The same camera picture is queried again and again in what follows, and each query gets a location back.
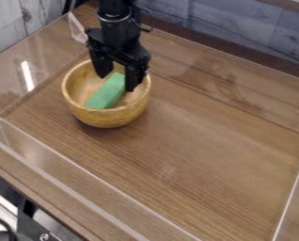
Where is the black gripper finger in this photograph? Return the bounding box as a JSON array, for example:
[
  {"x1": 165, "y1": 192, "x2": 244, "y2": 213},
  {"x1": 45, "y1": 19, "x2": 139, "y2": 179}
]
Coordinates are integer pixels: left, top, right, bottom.
[
  {"x1": 125, "y1": 64, "x2": 147, "y2": 92},
  {"x1": 89, "y1": 51, "x2": 113, "y2": 78}
]

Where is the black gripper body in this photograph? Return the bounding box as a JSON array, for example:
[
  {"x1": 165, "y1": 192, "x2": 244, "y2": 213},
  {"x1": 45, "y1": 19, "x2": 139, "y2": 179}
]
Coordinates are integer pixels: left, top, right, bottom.
[{"x1": 84, "y1": 27, "x2": 151, "y2": 70}]

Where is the green rectangular block stick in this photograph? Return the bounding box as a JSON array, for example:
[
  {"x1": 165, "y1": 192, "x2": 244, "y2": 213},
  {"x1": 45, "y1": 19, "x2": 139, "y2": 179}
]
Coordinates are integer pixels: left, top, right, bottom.
[{"x1": 85, "y1": 72, "x2": 125, "y2": 109}]

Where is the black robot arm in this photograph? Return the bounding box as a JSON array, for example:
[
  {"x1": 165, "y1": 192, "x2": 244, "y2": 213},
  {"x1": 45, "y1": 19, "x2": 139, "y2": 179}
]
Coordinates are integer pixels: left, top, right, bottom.
[{"x1": 85, "y1": 0, "x2": 151, "y2": 91}]

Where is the wooden bowl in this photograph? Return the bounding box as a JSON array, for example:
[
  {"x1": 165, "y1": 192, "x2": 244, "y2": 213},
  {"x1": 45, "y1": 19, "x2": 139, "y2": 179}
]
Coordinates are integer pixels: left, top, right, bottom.
[{"x1": 61, "y1": 59, "x2": 152, "y2": 128}]

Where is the clear acrylic tray wall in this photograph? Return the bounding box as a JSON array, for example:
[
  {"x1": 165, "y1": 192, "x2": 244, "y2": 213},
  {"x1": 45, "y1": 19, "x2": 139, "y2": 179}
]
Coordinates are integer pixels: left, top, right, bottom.
[{"x1": 0, "y1": 116, "x2": 200, "y2": 241}]

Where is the black table leg bracket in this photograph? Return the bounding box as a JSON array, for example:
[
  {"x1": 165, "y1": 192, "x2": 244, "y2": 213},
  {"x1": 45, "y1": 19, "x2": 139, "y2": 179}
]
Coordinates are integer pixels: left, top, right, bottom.
[{"x1": 16, "y1": 200, "x2": 71, "y2": 241}]

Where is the black cable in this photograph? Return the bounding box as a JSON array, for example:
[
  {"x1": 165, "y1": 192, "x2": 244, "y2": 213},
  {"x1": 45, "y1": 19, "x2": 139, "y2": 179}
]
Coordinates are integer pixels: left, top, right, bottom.
[{"x1": 0, "y1": 217, "x2": 19, "y2": 241}]

